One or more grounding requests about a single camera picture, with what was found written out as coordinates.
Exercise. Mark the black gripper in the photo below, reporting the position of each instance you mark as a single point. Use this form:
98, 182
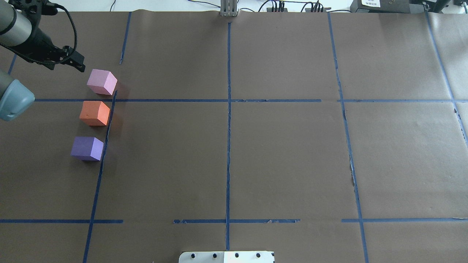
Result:
41, 40

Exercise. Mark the pink foam block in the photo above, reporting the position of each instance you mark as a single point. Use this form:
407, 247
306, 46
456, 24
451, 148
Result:
102, 82

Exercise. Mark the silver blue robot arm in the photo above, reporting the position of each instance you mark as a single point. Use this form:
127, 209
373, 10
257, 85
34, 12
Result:
20, 34

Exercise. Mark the orange foam block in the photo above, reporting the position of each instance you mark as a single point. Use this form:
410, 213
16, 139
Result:
95, 113

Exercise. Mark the purple foam block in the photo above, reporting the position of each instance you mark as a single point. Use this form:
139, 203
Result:
87, 148

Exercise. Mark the orange black power strip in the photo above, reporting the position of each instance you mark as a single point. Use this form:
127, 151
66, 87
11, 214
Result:
293, 5

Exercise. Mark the brown paper table cover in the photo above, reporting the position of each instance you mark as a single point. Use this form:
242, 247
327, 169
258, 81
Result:
325, 138

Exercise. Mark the black computer box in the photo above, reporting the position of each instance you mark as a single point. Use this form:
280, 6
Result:
380, 6

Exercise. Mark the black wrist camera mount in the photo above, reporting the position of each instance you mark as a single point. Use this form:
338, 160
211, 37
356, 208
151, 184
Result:
35, 7

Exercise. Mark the white pedestal column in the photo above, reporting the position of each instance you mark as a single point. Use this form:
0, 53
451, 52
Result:
261, 256

